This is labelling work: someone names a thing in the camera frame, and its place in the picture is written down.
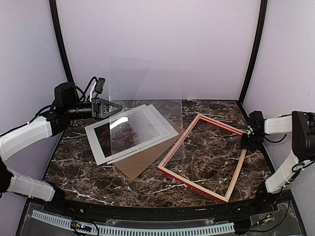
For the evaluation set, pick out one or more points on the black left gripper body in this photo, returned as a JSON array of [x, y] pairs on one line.
[[83, 113]]

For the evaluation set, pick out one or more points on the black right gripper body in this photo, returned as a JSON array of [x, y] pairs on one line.
[[252, 142]]

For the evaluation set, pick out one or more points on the white mat with photo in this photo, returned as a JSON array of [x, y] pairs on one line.
[[98, 135]]

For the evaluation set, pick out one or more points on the clear acrylic sheet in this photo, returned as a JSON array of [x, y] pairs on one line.
[[150, 94]]

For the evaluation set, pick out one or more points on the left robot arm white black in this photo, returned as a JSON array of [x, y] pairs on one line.
[[70, 103]]

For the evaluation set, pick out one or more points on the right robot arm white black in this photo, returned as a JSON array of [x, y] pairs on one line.
[[301, 126]]

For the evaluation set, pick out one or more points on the brown cardboard backing board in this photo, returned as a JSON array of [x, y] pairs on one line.
[[136, 164]]

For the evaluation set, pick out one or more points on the white backing sheet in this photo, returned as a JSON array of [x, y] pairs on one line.
[[136, 130]]

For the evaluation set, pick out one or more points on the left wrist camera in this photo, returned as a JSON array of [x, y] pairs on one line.
[[99, 85]]

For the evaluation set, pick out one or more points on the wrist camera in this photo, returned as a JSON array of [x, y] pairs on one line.
[[256, 121], [99, 85]]

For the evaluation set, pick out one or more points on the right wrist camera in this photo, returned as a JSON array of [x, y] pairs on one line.
[[256, 121]]

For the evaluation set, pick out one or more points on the black front rail base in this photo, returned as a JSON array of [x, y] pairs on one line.
[[276, 218]]

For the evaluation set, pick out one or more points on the black enclosure frame post left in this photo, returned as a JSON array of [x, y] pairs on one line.
[[59, 39]]

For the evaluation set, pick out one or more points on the black enclosure frame post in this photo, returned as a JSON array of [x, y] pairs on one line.
[[59, 39], [255, 49]]

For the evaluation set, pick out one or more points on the white slotted cable duct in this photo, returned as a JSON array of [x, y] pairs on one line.
[[106, 230]]

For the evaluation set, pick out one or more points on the black enclosure frame post right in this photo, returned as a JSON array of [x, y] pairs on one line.
[[255, 49]]

